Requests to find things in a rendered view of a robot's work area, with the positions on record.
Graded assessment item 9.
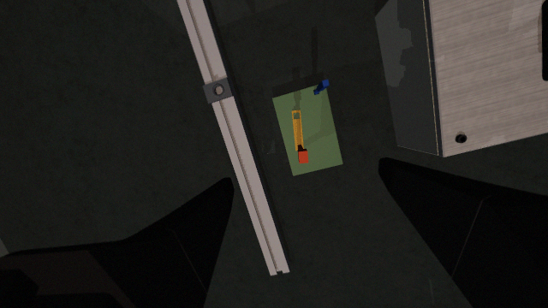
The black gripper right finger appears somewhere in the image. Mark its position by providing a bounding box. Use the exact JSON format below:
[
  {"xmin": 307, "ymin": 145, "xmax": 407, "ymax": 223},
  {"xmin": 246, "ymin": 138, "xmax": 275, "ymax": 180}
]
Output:
[{"xmin": 378, "ymin": 157, "xmax": 548, "ymax": 308}]

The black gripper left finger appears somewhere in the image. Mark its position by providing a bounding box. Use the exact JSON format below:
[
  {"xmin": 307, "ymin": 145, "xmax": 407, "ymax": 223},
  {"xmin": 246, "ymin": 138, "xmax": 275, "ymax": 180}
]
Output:
[{"xmin": 0, "ymin": 177, "xmax": 234, "ymax": 308}]

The dark blue pin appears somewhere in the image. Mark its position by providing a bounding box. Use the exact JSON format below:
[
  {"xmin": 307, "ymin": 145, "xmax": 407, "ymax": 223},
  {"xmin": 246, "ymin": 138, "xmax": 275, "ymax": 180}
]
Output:
[{"xmin": 314, "ymin": 79, "xmax": 330, "ymax": 95}]

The grey aluminum rail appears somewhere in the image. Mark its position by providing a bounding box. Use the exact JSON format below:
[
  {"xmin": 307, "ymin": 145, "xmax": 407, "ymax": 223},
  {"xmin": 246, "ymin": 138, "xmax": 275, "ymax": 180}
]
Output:
[{"xmin": 176, "ymin": 0, "xmax": 290, "ymax": 275}]

